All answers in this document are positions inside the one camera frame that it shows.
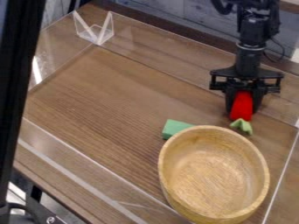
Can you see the black vertical post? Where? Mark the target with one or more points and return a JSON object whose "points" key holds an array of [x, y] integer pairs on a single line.
{"points": [[20, 25]]}

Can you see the green foam block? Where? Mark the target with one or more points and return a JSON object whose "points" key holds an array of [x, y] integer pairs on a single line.
{"points": [[172, 127]]}

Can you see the black metal table leg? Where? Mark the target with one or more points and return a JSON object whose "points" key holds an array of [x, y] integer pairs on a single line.
{"points": [[46, 216]]}

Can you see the wooden oval bowl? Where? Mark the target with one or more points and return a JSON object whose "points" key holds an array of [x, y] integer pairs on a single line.
{"points": [[214, 175]]}

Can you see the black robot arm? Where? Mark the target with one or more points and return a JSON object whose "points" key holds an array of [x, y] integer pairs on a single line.
{"points": [[258, 26]]}

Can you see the red plush strawberry toy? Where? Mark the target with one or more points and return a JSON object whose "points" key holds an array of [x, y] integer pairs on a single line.
{"points": [[242, 112]]}

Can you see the clear acrylic corner bracket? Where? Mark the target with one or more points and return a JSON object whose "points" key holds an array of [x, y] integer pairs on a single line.
{"points": [[96, 34]]}

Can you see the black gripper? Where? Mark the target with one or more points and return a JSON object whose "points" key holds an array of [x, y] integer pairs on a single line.
{"points": [[228, 81]]}

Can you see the clear acrylic tray wall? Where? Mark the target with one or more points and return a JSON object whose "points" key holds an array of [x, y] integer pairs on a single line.
{"points": [[99, 101]]}

